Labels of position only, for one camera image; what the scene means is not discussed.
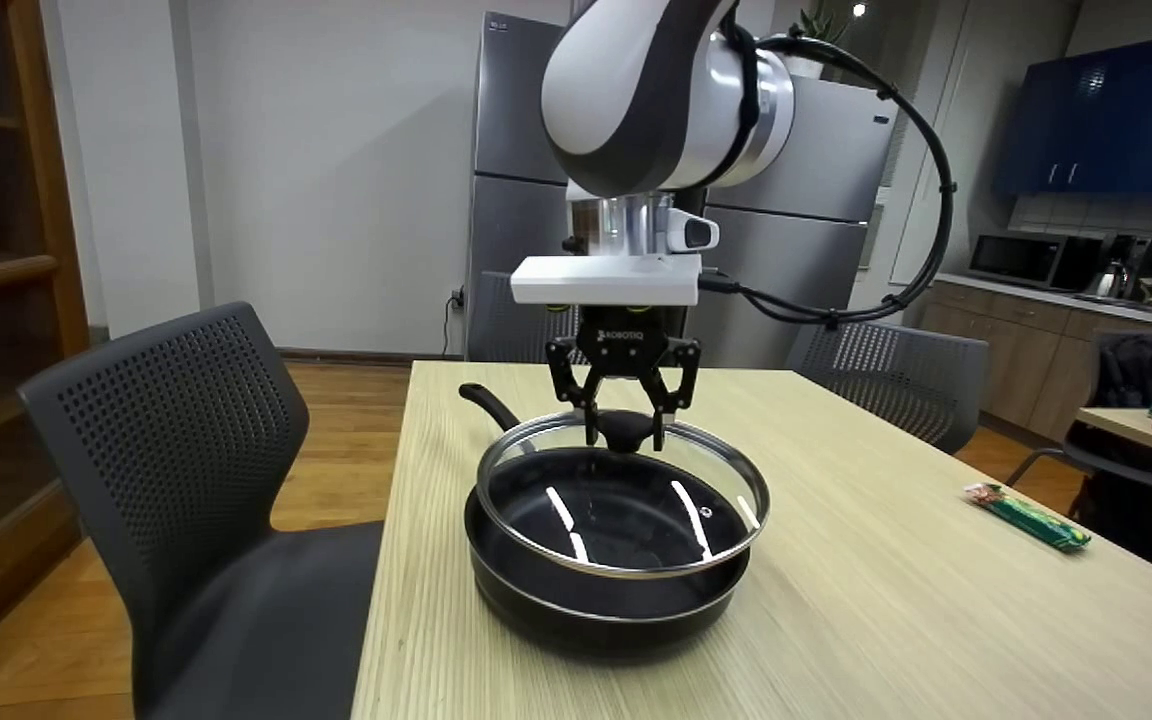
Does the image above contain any black backpack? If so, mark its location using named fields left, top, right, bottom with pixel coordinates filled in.
left=1091, top=333, right=1152, bottom=411

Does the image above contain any wooden kitchen counter cabinet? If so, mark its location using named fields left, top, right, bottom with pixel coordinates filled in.
left=915, top=273, right=1152, bottom=446

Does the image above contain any tall stainless steel refrigerator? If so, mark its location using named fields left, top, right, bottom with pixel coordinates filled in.
left=466, top=9, right=675, bottom=368

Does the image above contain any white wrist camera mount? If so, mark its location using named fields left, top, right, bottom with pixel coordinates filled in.
left=510, top=251, right=707, bottom=313

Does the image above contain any green snack packet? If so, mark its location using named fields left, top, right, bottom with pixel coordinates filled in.
left=959, top=480, right=1095, bottom=561

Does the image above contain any light wood side table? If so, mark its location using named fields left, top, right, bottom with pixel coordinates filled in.
left=1073, top=404, right=1152, bottom=474

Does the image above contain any glass lid with black knob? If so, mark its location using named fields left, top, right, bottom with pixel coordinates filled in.
left=472, top=409, right=777, bottom=590

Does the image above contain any grey office chair back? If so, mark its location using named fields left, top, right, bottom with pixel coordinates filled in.
left=467, top=268, right=589, bottom=368

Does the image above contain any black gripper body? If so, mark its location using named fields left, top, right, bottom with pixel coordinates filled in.
left=573, top=302, right=675, bottom=380

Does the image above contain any steel kettle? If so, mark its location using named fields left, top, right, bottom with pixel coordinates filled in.
left=1085, top=257, right=1142, bottom=309

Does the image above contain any dark grey mesh office chair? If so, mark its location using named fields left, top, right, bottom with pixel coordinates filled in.
left=784, top=306, right=994, bottom=459
left=16, top=302, right=387, bottom=720

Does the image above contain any black microwave oven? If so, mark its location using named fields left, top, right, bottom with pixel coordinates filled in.
left=965, top=228, right=1112, bottom=296

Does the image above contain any brown wooden bookshelf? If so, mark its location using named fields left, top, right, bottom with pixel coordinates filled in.
left=0, top=0, right=93, bottom=677

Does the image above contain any black nonstick frying pan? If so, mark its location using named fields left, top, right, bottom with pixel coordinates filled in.
left=457, top=380, right=757, bottom=667

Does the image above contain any shorter stainless steel refrigerator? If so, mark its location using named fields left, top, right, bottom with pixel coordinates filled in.
left=668, top=72, right=903, bottom=371

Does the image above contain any blue wall cabinet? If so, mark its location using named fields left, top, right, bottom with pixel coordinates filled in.
left=997, top=26, right=1152, bottom=204

